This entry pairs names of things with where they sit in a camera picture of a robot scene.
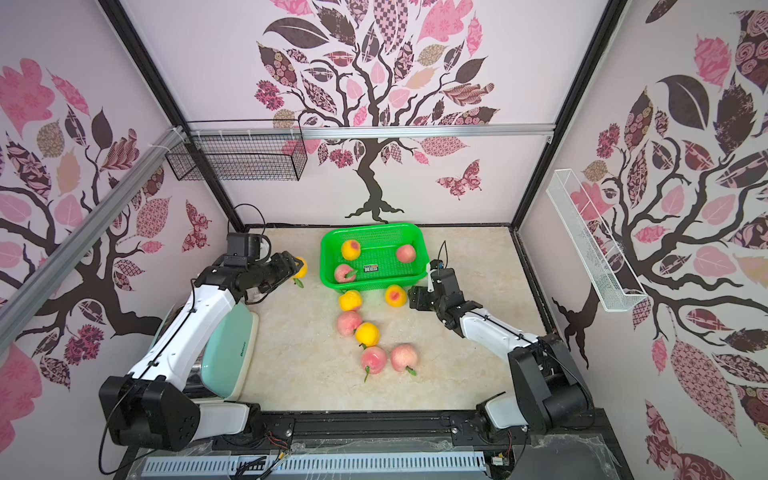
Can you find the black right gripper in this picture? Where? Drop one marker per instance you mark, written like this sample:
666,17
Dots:
424,297

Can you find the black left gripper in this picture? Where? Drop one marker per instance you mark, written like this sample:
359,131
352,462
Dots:
284,263

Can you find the yellow peach with green leaf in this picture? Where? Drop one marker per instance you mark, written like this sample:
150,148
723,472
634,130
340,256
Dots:
301,273

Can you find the pink peach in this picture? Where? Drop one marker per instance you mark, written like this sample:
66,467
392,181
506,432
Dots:
406,254
404,358
348,322
344,274
373,361

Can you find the yellow peach with red spot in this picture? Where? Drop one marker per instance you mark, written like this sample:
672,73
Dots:
351,250

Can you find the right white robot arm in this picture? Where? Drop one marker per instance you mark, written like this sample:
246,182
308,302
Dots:
547,392

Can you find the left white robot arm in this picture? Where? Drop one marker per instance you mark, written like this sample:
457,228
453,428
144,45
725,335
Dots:
147,407

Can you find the yellow red peach below basket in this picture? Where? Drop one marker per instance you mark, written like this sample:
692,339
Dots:
396,296

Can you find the green plastic basket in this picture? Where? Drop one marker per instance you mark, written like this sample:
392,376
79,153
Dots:
378,246

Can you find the yellow peach centre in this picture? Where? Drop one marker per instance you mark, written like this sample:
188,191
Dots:
367,335

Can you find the mint and chrome toaster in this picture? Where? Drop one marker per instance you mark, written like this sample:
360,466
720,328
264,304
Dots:
219,370

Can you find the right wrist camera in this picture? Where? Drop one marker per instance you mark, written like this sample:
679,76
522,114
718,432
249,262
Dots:
438,272

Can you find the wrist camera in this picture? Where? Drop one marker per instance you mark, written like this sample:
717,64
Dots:
250,246
438,272

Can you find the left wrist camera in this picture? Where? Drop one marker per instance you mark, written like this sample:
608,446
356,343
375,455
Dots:
250,246

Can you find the black wire wall basket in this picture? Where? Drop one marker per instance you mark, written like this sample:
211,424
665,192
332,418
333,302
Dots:
276,151

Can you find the aluminium rail back wall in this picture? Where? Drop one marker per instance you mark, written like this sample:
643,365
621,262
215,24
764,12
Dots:
480,130

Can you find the aluminium rail wall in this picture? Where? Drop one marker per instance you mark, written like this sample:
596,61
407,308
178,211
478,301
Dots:
32,294
480,130

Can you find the white wire wall shelf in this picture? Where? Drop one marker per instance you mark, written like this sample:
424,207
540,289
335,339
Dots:
580,206

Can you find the white slotted cable duct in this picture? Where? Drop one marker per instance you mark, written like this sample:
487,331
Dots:
312,466

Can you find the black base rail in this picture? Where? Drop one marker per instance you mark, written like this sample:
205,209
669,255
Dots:
586,449

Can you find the aluminium rail left wall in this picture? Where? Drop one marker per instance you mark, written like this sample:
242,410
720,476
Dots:
32,294

